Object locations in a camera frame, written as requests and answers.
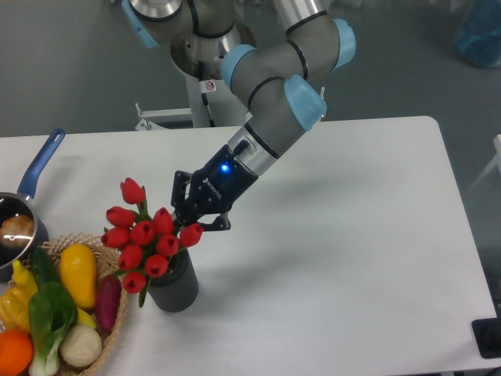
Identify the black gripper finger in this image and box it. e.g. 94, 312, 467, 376
198, 212, 232, 231
171, 171, 193, 227

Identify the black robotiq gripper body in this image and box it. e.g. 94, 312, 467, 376
187, 143, 258, 225

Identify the red tulip bouquet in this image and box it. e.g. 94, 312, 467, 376
101, 177, 204, 307

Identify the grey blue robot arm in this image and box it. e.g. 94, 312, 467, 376
121, 1, 356, 231

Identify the dark grey ribbed vase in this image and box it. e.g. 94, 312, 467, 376
149, 250, 199, 313

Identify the woven wicker basket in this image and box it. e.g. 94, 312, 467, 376
0, 232, 130, 376

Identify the yellow squash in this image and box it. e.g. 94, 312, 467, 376
59, 244, 97, 310

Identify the purple eggplant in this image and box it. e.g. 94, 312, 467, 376
95, 275, 121, 333

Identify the green bok choy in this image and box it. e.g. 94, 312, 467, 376
28, 281, 77, 375

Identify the small yellow pepper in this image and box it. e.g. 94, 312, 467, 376
13, 259, 38, 298

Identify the beige garlic bulb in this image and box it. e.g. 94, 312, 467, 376
59, 324, 103, 368

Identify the yellow bell pepper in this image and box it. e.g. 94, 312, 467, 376
1, 287, 31, 333

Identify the orange fruit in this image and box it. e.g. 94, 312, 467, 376
1, 330, 34, 375

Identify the black device at table edge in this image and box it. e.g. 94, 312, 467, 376
471, 318, 501, 359

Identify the blue bag on floor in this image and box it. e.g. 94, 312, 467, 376
454, 0, 500, 68

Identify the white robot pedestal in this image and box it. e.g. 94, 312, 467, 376
134, 23, 328, 132

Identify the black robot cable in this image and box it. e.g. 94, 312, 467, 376
197, 60, 216, 128

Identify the blue handled saucepan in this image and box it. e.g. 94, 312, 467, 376
1, 128, 66, 283

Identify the white frame at right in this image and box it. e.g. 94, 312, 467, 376
466, 135, 500, 196

